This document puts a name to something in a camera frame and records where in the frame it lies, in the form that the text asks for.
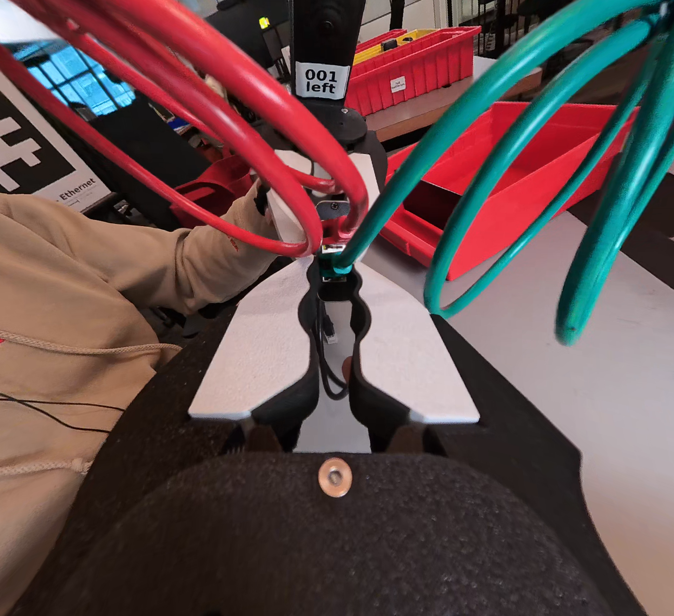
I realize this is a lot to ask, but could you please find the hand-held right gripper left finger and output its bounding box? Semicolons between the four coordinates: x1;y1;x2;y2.
188;257;322;423

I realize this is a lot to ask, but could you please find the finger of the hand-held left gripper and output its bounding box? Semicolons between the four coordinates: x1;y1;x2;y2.
345;152;388;217
266;149;325;259

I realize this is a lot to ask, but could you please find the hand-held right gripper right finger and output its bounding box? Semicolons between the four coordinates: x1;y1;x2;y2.
348;268;481;424

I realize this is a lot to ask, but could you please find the black ethernet cable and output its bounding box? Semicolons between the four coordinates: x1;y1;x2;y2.
311;303;351;400

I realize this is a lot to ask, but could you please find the black ethernet adapter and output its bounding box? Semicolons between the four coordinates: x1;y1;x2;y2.
317;243;352;305

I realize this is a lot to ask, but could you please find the red plastic bin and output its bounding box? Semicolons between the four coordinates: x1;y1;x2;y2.
380;100;640;282

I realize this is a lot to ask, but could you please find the green ethernet cable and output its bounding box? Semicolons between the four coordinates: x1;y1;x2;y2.
318;0;674;347

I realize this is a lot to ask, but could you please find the black divider card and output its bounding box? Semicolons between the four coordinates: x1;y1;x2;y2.
401;180;493;238

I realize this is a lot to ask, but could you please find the large black screen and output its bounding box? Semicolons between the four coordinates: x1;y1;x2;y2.
204;0;292;75

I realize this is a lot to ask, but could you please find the red ribbed tote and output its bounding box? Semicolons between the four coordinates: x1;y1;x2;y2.
345;26;482;117

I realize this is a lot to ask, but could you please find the wooden table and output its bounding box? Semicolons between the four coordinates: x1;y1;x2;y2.
369;55;543;142

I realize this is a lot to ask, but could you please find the black white tag sign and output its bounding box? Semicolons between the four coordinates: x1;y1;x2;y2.
0;71;115;214

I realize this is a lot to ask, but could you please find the red handled basket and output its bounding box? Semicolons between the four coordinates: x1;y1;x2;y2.
171;153;259;230

